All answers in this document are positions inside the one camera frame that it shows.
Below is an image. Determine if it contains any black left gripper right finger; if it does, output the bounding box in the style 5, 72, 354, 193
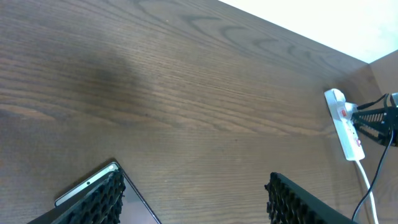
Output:
264, 172, 354, 224

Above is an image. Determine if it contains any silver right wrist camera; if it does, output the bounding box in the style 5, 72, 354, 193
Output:
390, 93, 398, 108

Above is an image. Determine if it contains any black charging cable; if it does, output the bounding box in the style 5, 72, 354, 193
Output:
351, 93, 396, 222

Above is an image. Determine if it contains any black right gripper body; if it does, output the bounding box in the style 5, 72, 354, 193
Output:
385, 106, 397, 147

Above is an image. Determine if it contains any white power strip cord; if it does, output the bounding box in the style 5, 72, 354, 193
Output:
354, 159, 379, 224

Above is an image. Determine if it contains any white USB charger adapter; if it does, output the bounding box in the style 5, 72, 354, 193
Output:
338, 102, 358, 121

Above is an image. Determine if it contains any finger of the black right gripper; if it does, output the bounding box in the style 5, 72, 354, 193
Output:
352, 107, 389, 124
354, 124, 391, 146

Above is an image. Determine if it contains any white power strip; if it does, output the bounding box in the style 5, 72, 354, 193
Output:
324, 88, 365, 161

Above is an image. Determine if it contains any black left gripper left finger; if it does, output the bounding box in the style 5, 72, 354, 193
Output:
29, 170, 126, 224

